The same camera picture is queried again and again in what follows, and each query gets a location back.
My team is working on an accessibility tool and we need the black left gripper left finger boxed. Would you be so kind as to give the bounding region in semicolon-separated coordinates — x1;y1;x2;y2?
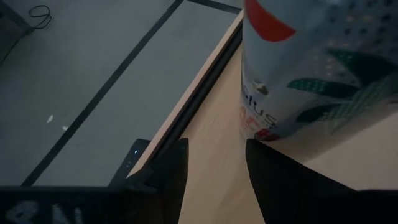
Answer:
126;138;190;224

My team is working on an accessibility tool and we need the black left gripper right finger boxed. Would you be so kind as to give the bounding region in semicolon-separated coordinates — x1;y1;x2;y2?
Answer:
244;138;358;224

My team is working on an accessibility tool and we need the tall slim white can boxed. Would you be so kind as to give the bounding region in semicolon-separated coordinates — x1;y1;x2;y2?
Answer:
239;0;398;143

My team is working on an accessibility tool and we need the small black table-edge device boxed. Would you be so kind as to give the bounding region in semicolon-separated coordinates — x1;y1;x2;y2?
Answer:
108;138;152;188

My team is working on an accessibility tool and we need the wooden shelf with black frame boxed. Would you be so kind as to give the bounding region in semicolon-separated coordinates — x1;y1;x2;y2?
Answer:
178;43;398;224

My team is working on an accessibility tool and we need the coiled black floor cable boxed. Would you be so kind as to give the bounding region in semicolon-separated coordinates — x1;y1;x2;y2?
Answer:
0;4;53;63

